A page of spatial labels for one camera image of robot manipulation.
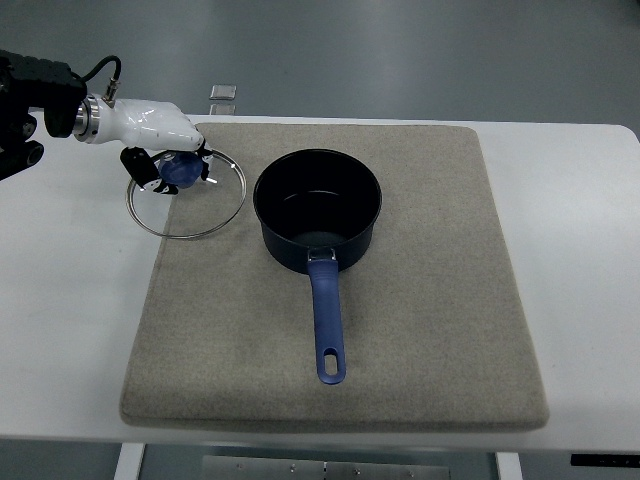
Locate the white table leg right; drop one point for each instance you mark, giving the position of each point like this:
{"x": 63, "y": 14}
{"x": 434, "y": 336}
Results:
{"x": 508, "y": 466}

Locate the grey metal plate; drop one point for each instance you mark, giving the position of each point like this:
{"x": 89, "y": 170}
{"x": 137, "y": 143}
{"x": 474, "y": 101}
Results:
{"x": 227, "y": 467}

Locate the beige felt mat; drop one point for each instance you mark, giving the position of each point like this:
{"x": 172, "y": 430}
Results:
{"x": 426, "y": 332}

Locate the clear floor marker lower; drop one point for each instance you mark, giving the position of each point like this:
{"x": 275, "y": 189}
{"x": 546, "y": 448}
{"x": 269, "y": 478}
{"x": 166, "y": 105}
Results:
{"x": 222, "y": 109}

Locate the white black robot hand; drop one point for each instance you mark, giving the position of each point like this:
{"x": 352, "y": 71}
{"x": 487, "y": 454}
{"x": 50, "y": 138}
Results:
{"x": 164, "y": 152}

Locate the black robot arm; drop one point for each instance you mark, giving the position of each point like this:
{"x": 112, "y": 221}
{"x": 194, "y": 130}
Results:
{"x": 29, "y": 83}

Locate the clear floor marker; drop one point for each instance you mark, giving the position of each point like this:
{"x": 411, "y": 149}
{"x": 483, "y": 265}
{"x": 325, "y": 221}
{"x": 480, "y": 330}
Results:
{"x": 222, "y": 109}
{"x": 223, "y": 92}

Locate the black table control panel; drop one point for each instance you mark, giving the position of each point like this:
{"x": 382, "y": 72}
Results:
{"x": 605, "y": 460}

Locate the dark blue saucepan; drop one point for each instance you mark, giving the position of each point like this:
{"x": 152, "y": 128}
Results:
{"x": 317, "y": 209}

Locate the glass pot lid blue knob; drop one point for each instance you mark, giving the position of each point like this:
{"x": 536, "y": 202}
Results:
{"x": 196, "y": 211}

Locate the white table leg left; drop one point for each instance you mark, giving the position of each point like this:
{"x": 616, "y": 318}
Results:
{"x": 130, "y": 461}

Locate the clear floor marker upper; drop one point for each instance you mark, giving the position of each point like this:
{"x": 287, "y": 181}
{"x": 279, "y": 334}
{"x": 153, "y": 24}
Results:
{"x": 223, "y": 92}

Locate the white table leg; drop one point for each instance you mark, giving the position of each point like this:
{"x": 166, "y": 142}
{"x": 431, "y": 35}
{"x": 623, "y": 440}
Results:
{"x": 508, "y": 466}
{"x": 130, "y": 461}

